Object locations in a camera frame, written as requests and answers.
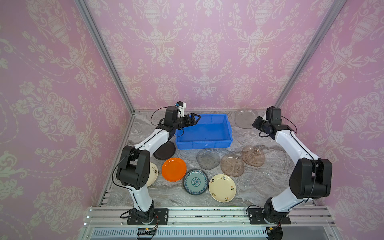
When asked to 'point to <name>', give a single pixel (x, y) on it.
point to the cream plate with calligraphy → (222, 188)
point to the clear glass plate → (245, 118)
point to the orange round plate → (174, 169)
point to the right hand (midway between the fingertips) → (256, 121)
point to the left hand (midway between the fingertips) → (196, 118)
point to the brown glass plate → (232, 164)
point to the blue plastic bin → (212, 131)
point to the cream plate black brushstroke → (153, 174)
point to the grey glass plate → (208, 159)
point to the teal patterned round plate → (195, 181)
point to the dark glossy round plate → (166, 151)
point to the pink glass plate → (253, 156)
